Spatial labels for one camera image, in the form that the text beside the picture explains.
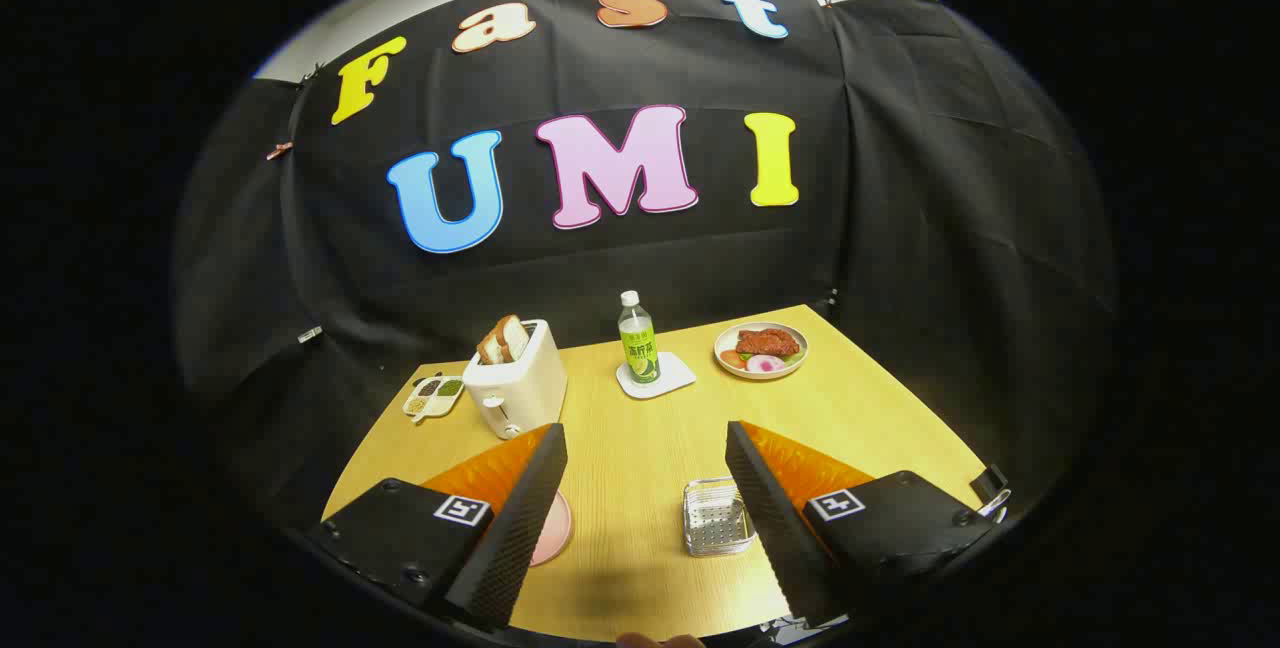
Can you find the white divided condiment dish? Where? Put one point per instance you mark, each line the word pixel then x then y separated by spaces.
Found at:
pixel 432 398

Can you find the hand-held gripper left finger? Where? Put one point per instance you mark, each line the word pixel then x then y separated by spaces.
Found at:
pixel 520 528

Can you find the green label drink bottle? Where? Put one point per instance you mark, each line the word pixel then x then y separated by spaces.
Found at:
pixel 638 343

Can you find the pink plate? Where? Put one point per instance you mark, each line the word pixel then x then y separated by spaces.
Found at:
pixel 555 528

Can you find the pink round food slice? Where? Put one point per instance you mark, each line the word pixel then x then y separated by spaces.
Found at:
pixel 765 364

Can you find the orange backdrop clip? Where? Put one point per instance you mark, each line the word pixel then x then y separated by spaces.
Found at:
pixel 279 150

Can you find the white food plate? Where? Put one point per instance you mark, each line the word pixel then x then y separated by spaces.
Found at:
pixel 728 340

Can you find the toast bread slice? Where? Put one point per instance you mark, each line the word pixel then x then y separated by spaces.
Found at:
pixel 515 336
pixel 488 348

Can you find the black table clamp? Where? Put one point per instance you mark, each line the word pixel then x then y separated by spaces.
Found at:
pixel 990 488

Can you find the orange carrot slice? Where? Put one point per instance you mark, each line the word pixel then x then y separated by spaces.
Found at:
pixel 732 359

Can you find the brown meat piece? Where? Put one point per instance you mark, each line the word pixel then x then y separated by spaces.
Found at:
pixel 768 341

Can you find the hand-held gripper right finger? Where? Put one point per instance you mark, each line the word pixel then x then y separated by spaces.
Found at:
pixel 775 528

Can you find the white square coaster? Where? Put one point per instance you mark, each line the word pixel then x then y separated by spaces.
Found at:
pixel 675 373

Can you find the silver backdrop clip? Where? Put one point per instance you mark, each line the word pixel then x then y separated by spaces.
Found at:
pixel 308 334

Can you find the white toaster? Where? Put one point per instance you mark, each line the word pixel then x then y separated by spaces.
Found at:
pixel 520 393

